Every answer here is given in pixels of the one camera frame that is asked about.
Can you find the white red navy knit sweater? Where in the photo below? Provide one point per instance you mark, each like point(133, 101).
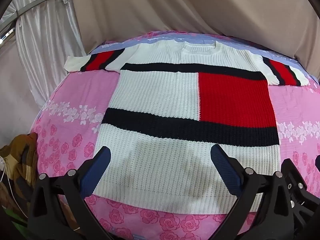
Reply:
point(155, 92)

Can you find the brown cloth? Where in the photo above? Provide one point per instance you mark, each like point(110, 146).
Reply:
point(20, 155)

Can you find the grey metal pole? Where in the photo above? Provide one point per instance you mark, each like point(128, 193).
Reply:
point(32, 5)

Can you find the beige cloth backdrop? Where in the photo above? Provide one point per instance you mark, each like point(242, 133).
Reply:
point(175, 5)

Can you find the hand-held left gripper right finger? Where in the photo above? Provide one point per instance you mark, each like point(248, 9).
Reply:
point(225, 167)

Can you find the pink floral bedsheet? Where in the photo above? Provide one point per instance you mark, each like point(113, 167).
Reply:
point(75, 90)

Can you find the white satin curtain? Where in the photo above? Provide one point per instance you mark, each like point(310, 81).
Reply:
point(45, 42)

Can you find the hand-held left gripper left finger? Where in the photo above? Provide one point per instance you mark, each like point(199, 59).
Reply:
point(96, 170)

